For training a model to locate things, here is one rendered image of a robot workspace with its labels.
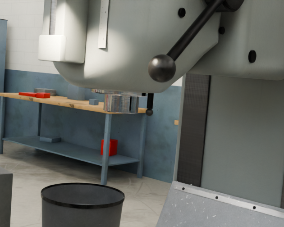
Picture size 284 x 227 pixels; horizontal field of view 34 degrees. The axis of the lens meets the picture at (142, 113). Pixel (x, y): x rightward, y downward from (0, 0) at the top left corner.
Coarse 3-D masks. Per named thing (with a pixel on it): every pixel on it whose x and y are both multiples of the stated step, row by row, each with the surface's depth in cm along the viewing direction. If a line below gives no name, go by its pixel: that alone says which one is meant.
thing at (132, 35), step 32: (96, 0) 54; (128, 0) 52; (160, 0) 53; (192, 0) 57; (96, 32) 54; (128, 32) 53; (160, 32) 54; (64, 64) 58; (96, 64) 55; (128, 64) 54; (192, 64) 62
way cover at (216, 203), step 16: (176, 192) 102; (192, 192) 100; (208, 192) 98; (176, 208) 100; (192, 208) 98; (208, 208) 96; (224, 208) 94; (240, 208) 92; (256, 208) 91; (272, 208) 89; (160, 224) 101; (176, 224) 99; (192, 224) 97; (208, 224) 95; (224, 224) 93; (240, 224) 91; (256, 224) 89; (272, 224) 88
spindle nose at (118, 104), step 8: (104, 96) 64; (112, 96) 62; (120, 96) 62; (128, 96) 62; (104, 104) 63; (112, 104) 62; (120, 104) 62; (128, 104) 62; (136, 104) 63; (112, 112) 62; (120, 112) 62; (128, 112) 62; (136, 112) 63
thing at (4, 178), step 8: (0, 168) 90; (0, 176) 86; (8, 176) 87; (0, 184) 86; (8, 184) 87; (0, 192) 87; (8, 192) 87; (0, 200) 87; (8, 200) 88; (0, 208) 87; (8, 208) 88; (0, 216) 87; (8, 216) 88; (0, 224) 87; (8, 224) 88
